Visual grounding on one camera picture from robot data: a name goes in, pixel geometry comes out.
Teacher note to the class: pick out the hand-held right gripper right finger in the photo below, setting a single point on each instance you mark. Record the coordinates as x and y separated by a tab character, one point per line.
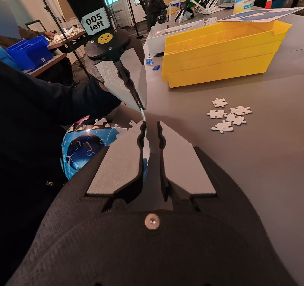
187	172

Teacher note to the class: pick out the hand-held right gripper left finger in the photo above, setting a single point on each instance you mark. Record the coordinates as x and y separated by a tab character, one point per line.
114	169

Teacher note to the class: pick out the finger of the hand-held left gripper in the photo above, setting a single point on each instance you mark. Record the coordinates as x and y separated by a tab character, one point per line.
136	69
114	81

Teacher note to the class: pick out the blue cartoon puzzle ball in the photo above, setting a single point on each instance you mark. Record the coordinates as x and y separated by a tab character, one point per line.
80	148

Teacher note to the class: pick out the person's left forearm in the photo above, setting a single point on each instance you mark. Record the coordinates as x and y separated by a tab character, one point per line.
47	96

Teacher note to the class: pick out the white puzzle piece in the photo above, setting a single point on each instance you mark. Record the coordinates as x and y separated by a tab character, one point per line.
241	110
222	126
219	102
216	113
235	119

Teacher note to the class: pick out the white cardboard box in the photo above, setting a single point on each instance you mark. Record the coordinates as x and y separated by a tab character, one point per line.
161	39

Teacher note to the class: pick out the blue plastic bin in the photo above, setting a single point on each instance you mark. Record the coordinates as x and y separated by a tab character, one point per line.
28	53

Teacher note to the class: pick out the yellow plastic bin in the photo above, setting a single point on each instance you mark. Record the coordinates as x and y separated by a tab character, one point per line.
213	60

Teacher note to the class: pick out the blue printed card sheet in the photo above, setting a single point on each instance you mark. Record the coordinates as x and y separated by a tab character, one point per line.
261	14

